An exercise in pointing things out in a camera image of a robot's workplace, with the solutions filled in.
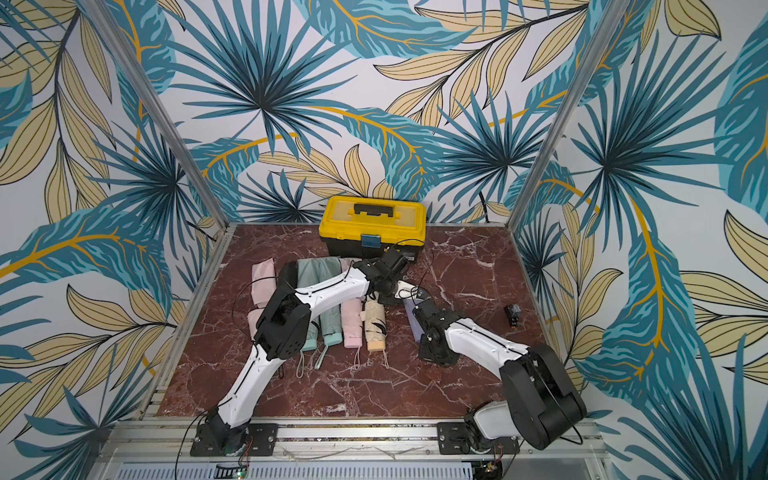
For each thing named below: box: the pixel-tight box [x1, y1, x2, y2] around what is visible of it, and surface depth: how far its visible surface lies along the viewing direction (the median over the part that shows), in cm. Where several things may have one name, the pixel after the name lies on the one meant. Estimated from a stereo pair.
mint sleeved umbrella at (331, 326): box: [320, 304, 343, 346], surface depth 90 cm
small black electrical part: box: [506, 304, 522, 329], surface depth 95 cm
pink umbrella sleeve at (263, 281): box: [251, 258, 277, 308], surface depth 105 cm
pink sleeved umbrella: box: [341, 298, 363, 349], surface depth 92 cm
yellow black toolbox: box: [318, 196, 427, 263], surface depth 100 cm
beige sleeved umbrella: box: [360, 299, 386, 351], surface depth 92 cm
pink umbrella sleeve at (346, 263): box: [339, 257, 363, 273], surface depth 108 cm
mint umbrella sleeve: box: [296, 256, 342, 288], surface depth 106 cm
